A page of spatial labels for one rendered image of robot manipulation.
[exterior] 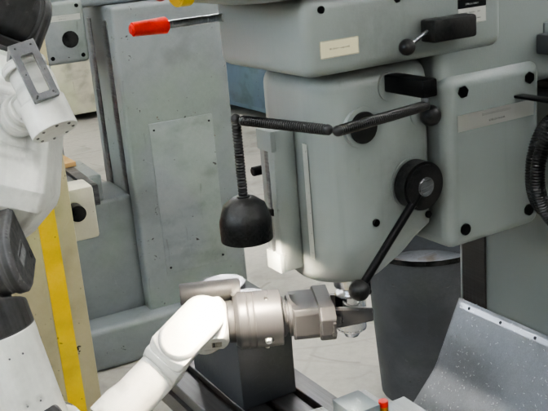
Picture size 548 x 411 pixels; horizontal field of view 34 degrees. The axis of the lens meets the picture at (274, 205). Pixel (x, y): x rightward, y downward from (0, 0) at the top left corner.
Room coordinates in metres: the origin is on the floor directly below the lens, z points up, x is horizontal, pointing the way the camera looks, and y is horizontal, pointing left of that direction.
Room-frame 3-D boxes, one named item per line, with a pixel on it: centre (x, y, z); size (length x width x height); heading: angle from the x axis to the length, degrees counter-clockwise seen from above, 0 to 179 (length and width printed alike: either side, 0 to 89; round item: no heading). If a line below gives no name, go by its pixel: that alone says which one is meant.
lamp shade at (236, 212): (1.15, 0.04, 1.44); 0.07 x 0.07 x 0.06
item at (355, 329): (1.27, -0.11, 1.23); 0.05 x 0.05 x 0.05
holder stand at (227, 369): (1.63, 0.09, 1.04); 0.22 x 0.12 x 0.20; 29
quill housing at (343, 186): (1.27, -0.11, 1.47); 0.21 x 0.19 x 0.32; 30
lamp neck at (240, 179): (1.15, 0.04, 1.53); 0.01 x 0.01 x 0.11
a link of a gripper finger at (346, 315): (1.24, -0.11, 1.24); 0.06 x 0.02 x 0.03; 95
